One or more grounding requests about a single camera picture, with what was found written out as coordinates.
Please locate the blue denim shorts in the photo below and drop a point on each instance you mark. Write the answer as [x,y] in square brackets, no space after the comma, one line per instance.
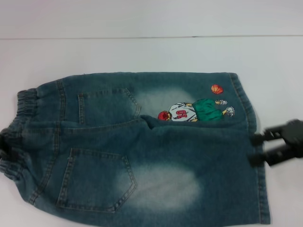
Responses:
[142,153]

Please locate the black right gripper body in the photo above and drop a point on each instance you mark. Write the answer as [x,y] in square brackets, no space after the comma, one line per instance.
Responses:
[296,134]

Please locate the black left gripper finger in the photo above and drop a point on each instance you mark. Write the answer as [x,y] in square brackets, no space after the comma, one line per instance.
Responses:
[8,156]
[4,138]

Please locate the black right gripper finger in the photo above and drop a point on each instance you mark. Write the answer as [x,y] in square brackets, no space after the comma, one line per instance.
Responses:
[272,158]
[267,136]

